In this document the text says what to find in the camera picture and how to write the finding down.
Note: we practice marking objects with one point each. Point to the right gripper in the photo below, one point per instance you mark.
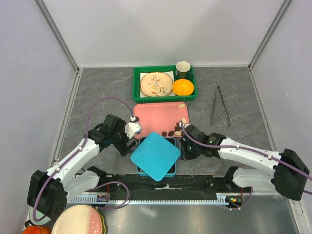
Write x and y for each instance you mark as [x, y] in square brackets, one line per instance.
[185, 155]

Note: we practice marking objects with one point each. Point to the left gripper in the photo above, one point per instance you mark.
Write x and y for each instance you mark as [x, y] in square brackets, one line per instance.
[123, 148]

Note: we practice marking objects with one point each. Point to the blue chocolate tin box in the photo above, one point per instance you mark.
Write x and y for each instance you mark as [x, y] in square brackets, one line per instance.
[172, 172]

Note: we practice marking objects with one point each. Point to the blue tin lid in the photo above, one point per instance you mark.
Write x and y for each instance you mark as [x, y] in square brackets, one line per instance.
[155, 156]

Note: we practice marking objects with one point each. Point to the pink chocolate tray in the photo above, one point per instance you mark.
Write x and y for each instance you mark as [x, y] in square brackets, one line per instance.
[160, 117]

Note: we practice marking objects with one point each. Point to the metal tongs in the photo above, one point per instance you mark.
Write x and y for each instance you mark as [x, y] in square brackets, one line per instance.
[219, 101]

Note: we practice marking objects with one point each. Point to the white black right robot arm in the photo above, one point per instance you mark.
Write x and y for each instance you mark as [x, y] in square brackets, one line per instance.
[283, 172]

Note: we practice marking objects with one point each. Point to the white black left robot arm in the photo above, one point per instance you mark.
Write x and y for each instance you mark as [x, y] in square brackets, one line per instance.
[49, 191]

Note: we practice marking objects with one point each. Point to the yellow bowl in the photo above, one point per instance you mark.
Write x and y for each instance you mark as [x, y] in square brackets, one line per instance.
[183, 87]

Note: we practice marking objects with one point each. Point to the green plastic crate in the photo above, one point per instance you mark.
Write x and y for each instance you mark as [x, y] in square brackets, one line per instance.
[139, 72]

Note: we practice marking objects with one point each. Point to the decorated ceramic plate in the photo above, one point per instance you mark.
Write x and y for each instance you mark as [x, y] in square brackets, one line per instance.
[156, 84]

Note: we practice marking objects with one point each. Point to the green mug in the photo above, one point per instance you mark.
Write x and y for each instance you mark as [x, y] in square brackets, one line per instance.
[183, 70]

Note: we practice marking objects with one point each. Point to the pink white plate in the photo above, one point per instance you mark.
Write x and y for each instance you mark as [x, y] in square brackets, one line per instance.
[79, 219]

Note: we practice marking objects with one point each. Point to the pale green bowl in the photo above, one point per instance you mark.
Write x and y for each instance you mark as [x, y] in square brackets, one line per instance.
[41, 219]

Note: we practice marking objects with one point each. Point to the orange red mug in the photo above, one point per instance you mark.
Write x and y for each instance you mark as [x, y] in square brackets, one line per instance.
[30, 228]

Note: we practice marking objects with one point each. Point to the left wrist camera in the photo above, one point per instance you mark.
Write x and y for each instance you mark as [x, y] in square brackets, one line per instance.
[132, 128]

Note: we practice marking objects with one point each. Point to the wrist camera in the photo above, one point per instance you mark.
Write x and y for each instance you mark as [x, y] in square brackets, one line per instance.
[183, 126]
[132, 128]

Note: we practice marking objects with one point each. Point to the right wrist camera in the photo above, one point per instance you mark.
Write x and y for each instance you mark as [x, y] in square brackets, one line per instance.
[183, 126]

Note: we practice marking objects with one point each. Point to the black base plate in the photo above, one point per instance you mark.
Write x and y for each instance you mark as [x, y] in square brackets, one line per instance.
[206, 183]

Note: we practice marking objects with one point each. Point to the slotted cable duct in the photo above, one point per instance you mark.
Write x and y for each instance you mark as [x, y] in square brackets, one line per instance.
[94, 199]

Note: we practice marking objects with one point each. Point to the aluminium frame rail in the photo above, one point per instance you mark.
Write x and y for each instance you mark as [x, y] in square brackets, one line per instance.
[56, 32]

